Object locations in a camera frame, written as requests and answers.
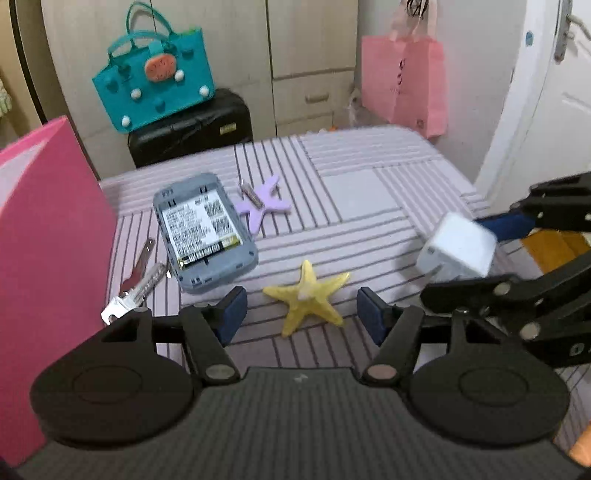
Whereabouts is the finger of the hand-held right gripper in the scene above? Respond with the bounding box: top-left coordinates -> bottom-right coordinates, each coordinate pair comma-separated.
421,251 -> 591,367
478,172 -> 591,243

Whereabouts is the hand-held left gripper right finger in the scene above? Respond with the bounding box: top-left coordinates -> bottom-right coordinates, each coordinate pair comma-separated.
358,286 -> 509,385

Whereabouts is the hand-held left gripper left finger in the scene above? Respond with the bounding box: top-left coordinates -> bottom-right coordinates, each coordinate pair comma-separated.
99,286 -> 247,384

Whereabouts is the white charger plug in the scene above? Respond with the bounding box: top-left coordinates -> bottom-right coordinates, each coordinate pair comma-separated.
416,212 -> 498,281

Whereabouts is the yellow starfish toy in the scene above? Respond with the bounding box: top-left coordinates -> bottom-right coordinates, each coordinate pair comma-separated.
262,259 -> 352,337

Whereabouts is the pink storage box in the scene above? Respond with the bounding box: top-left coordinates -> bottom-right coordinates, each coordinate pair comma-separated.
0,116 -> 118,467

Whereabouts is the grey pocket router yellow strip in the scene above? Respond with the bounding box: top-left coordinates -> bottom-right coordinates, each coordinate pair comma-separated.
152,173 -> 259,295

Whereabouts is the purple starfish toy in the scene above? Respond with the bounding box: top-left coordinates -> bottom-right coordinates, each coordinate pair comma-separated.
235,174 -> 293,238

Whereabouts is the white door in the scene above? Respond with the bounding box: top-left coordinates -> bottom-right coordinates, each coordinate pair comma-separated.
475,0 -> 591,199

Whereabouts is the pink tote bag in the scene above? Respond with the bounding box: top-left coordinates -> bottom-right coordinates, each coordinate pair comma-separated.
360,0 -> 450,140

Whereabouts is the black suitcase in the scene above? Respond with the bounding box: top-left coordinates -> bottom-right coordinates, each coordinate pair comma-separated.
128,89 -> 254,169

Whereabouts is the teal felt handbag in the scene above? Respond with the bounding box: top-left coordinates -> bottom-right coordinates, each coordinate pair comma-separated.
91,2 -> 217,136

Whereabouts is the beige wardrobe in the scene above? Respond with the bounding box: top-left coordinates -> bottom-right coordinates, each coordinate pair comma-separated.
39,0 -> 365,181

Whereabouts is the silver door handle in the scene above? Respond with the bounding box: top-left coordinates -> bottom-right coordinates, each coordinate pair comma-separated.
553,0 -> 591,63

